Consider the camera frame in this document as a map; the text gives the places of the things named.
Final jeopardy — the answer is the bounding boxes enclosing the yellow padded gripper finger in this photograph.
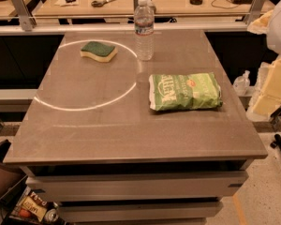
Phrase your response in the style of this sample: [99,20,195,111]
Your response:
[246,10,281,116]

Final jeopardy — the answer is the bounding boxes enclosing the clear plastic water bottle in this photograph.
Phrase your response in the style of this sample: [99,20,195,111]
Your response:
[134,0,155,61]

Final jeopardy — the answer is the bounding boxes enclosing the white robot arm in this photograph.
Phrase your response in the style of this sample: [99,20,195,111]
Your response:
[246,0,281,121]

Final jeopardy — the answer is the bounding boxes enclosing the green chip bag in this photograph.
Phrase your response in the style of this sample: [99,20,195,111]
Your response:
[149,72,222,112]

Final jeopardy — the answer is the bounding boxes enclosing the lower metal drawer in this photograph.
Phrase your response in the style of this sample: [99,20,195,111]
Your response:
[59,202,223,222]

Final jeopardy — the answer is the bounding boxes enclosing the metal drawer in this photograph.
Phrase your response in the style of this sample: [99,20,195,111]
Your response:
[59,202,223,222]
[27,171,248,202]

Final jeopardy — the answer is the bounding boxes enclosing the green and yellow sponge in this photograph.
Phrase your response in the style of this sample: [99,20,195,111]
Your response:
[81,41,117,63]

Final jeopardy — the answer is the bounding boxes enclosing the upper metal drawer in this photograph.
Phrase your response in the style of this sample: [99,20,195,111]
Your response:
[27,171,248,202]

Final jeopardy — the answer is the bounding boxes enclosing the scissors on back desk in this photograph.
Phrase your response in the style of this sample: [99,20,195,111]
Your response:
[91,0,117,8]

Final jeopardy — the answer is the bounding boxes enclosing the snack box on floor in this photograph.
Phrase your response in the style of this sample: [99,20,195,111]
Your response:
[21,194,48,221]

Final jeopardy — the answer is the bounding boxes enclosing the brown bin at left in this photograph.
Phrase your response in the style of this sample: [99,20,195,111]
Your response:
[0,140,24,198]

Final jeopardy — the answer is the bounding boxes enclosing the right metal bracket post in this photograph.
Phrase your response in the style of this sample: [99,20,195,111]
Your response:
[244,0,272,25]

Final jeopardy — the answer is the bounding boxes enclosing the metal bracket post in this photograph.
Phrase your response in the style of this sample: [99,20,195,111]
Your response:
[244,0,272,25]
[11,0,37,31]

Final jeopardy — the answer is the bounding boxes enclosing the black cable on desk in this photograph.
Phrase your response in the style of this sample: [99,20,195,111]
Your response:
[210,0,242,10]

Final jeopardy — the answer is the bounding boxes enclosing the left metal bracket post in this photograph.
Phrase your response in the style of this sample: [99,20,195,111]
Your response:
[11,0,37,31]

